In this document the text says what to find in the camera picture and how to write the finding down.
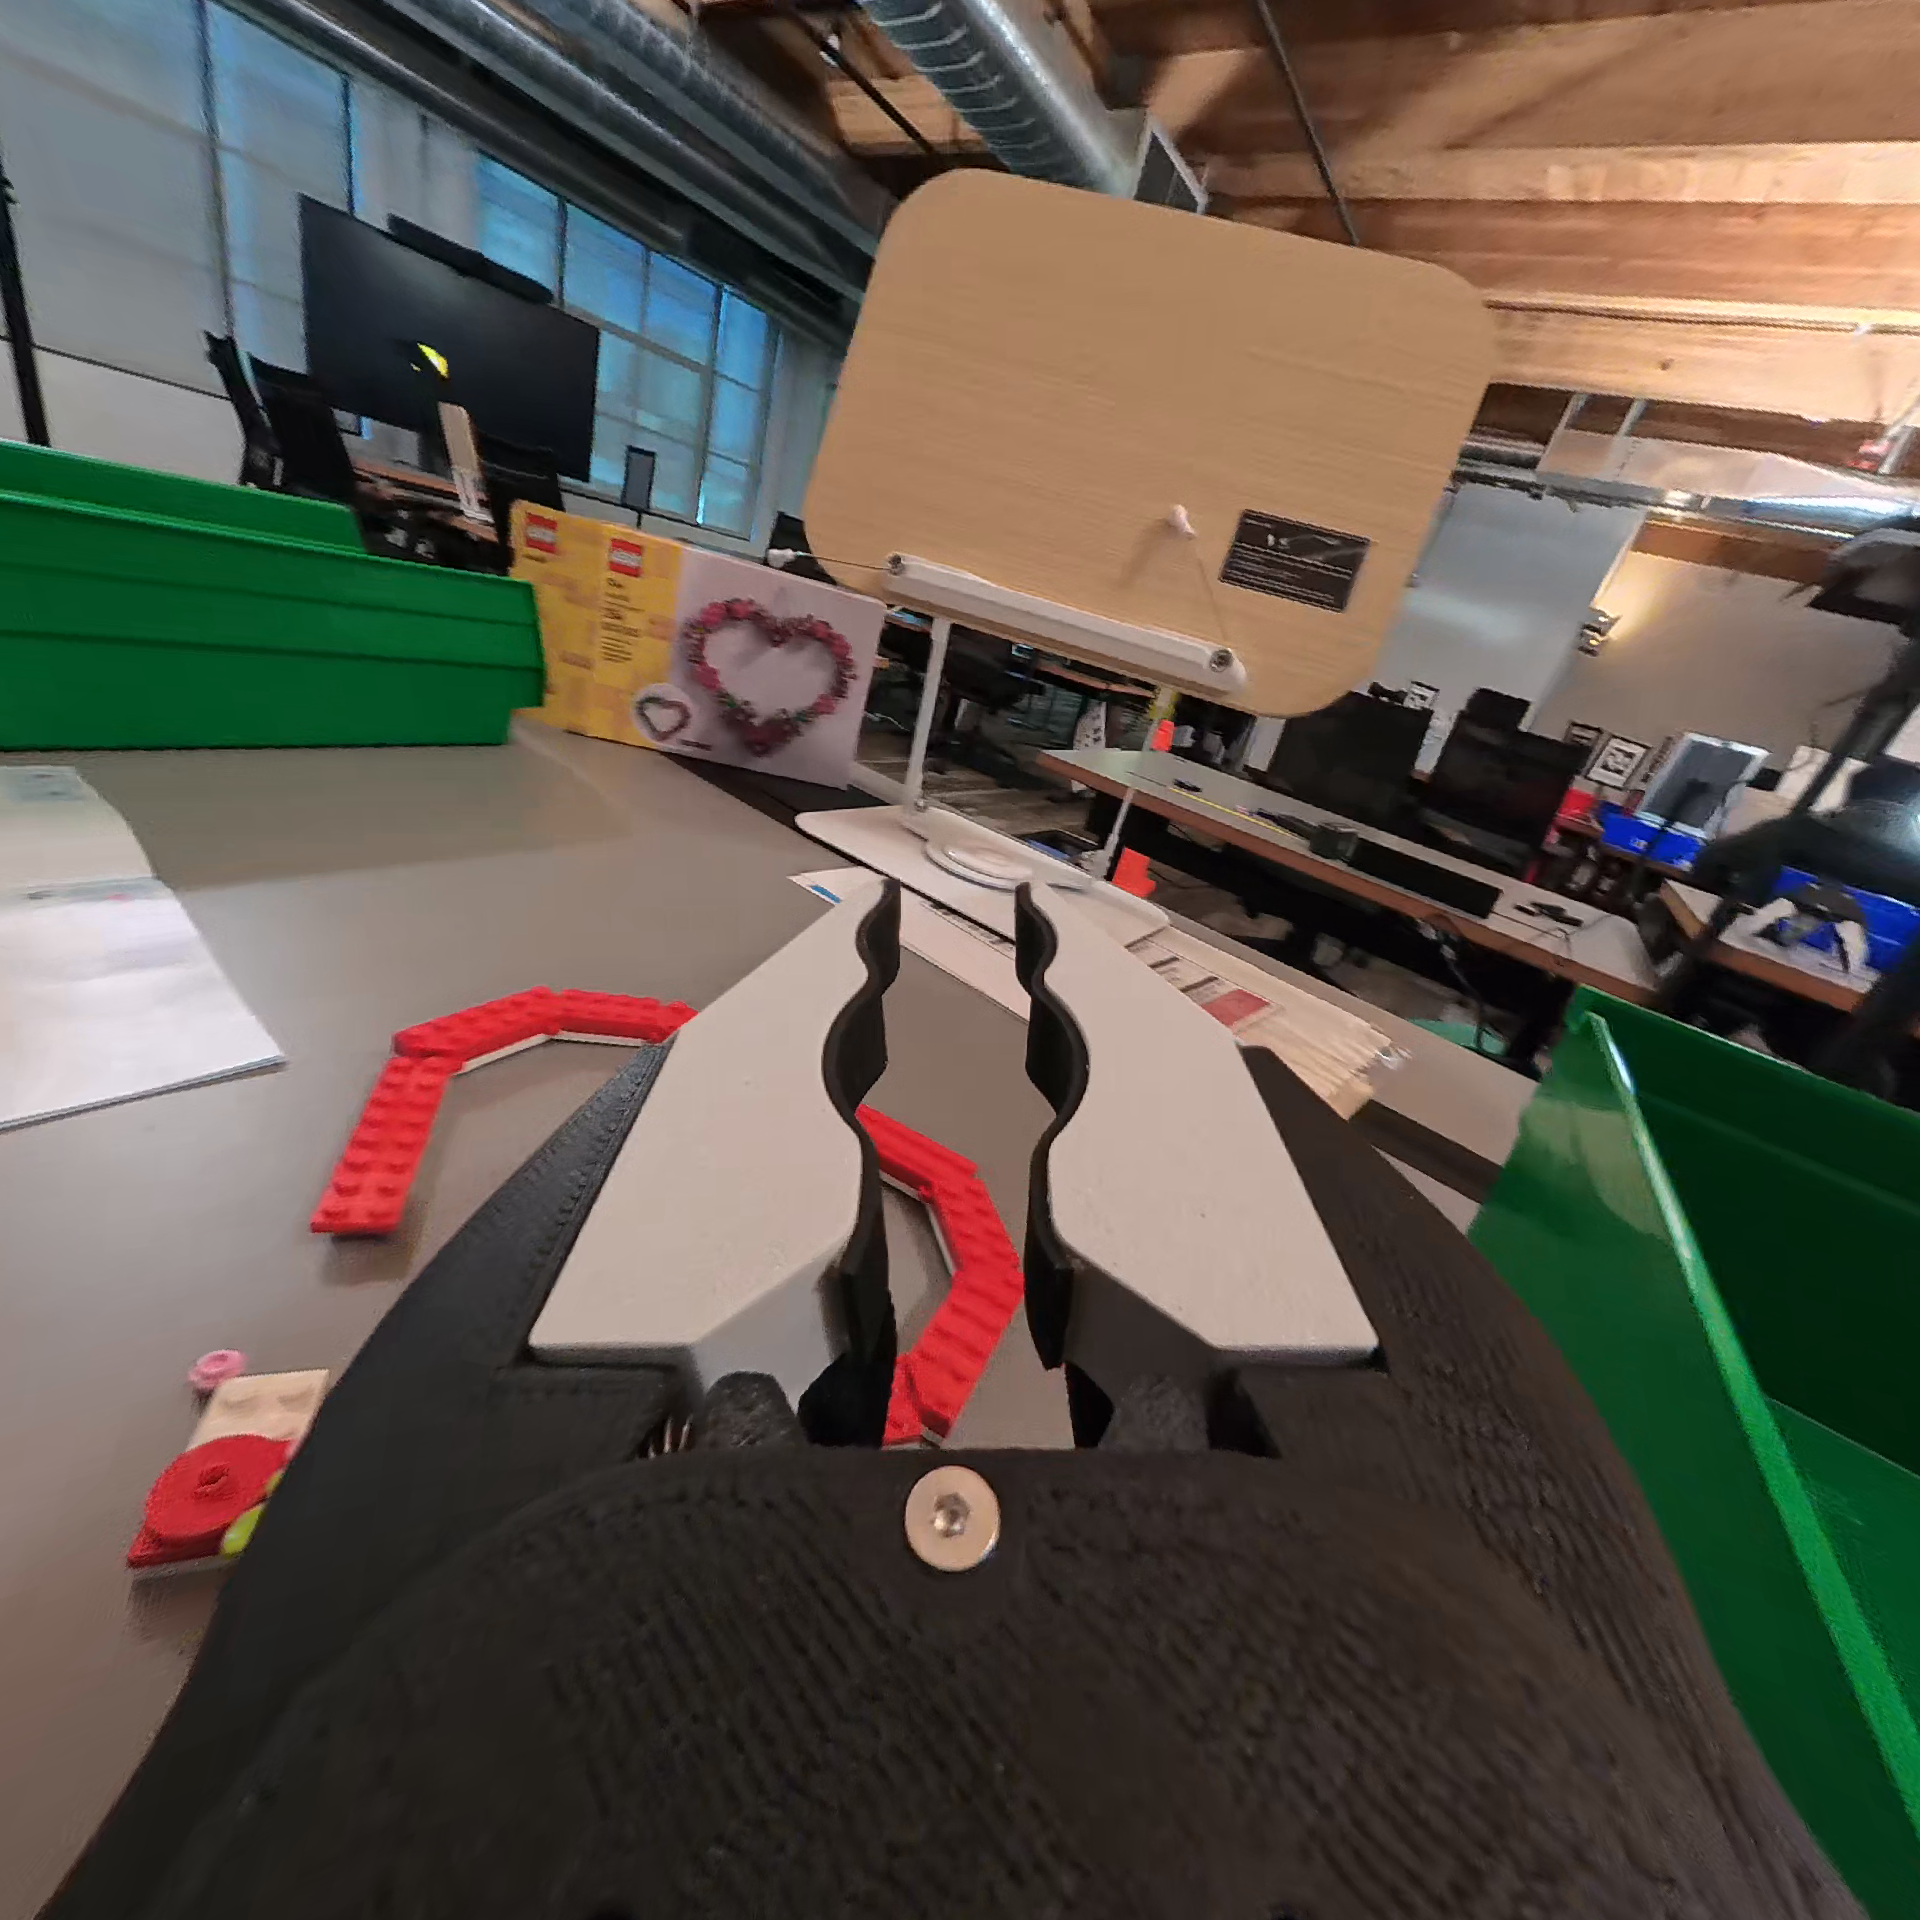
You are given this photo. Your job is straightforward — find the blue storage bin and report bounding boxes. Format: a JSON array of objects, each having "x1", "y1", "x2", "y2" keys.
[{"x1": 1593, "y1": 799, "x2": 1920, "y2": 963}]

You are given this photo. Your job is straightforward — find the tall green plastic bin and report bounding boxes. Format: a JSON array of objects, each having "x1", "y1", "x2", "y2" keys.
[{"x1": 1467, "y1": 982, "x2": 1920, "y2": 1920}]

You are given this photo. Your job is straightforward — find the stacked green plastic bins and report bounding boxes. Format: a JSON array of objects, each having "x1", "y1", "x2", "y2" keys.
[{"x1": 0, "y1": 439, "x2": 546, "y2": 751}]

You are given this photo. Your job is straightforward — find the wooden book stand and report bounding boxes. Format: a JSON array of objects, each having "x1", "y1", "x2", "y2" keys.
[{"x1": 792, "y1": 167, "x2": 1499, "y2": 935}]

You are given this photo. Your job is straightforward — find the long grey office desk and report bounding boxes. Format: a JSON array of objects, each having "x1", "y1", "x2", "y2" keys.
[{"x1": 1032, "y1": 746, "x2": 1670, "y2": 1004}]

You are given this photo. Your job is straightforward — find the black desk monitor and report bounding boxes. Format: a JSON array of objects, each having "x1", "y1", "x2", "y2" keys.
[
  {"x1": 1422, "y1": 717, "x2": 1589, "y2": 879},
  {"x1": 1265, "y1": 691, "x2": 1441, "y2": 842}
]

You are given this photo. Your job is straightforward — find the large black monitor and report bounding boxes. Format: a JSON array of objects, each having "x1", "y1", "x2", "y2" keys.
[{"x1": 298, "y1": 191, "x2": 604, "y2": 485}]

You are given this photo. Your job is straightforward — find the black office chair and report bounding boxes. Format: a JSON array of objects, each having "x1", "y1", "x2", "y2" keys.
[{"x1": 202, "y1": 331, "x2": 365, "y2": 509}]

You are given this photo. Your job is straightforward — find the lego set box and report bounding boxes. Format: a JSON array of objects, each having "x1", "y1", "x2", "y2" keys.
[{"x1": 508, "y1": 501, "x2": 890, "y2": 794}]

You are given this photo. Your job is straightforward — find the small lego rose assembly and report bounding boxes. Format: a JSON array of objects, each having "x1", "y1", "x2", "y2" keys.
[{"x1": 125, "y1": 1367, "x2": 333, "y2": 1576}]

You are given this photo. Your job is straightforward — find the red lego heart frame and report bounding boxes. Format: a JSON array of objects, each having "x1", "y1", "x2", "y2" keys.
[{"x1": 308, "y1": 982, "x2": 1027, "y2": 1452}]

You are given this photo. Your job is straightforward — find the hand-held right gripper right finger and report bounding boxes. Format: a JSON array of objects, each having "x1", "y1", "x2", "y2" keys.
[{"x1": 1014, "y1": 882, "x2": 1380, "y2": 1452}]

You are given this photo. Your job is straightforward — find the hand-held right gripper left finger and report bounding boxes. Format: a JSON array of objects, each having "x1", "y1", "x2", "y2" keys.
[{"x1": 528, "y1": 878, "x2": 904, "y2": 1452}]

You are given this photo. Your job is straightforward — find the white printed sheet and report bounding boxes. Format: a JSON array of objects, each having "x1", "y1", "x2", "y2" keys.
[{"x1": 792, "y1": 864, "x2": 1256, "y2": 1055}]

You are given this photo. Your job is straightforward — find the white instruction booklet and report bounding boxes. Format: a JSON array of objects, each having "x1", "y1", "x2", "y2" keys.
[{"x1": 0, "y1": 762, "x2": 288, "y2": 1132}]

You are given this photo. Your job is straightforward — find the silver ventilation duct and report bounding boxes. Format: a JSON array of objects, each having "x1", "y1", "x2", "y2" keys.
[{"x1": 857, "y1": 0, "x2": 1150, "y2": 200}]

